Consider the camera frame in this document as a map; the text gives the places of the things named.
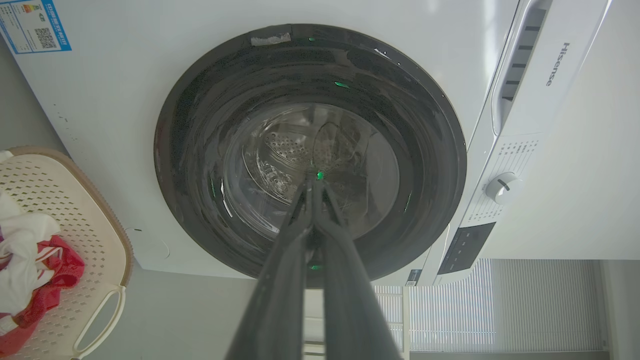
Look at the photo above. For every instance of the white washing machine dial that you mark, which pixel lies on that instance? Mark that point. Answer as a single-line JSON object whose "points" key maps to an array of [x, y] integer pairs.
{"points": [[502, 187]]}

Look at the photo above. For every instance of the cream perforated laundry basket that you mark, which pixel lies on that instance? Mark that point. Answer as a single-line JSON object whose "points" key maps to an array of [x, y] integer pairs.
{"points": [[90, 235]]}

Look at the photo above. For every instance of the blue energy label sticker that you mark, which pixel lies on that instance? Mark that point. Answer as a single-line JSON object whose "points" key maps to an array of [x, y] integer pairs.
{"points": [[34, 25]]}

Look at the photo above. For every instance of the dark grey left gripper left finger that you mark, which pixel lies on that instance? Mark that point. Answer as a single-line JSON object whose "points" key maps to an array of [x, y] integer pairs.
{"points": [[280, 295]]}

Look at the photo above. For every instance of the round dark washing machine door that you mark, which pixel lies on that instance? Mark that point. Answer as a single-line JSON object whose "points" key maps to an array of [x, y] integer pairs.
{"points": [[390, 125]]}

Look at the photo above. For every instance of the white garment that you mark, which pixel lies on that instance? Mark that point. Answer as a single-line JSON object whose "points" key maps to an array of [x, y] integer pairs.
{"points": [[20, 255]]}

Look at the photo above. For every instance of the red garment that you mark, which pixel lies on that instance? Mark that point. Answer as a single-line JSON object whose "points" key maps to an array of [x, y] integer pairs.
{"points": [[60, 270]]}

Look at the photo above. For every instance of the white vertical window blinds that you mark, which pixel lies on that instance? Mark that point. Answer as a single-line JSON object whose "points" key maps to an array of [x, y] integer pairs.
{"points": [[500, 305]]}

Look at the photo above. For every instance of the white Hisense washing machine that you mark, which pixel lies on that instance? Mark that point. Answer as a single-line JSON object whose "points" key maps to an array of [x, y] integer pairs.
{"points": [[125, 125]]}

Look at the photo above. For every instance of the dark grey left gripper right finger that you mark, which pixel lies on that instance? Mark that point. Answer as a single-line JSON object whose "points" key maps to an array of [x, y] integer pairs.
{"points": [[350, 300]]}

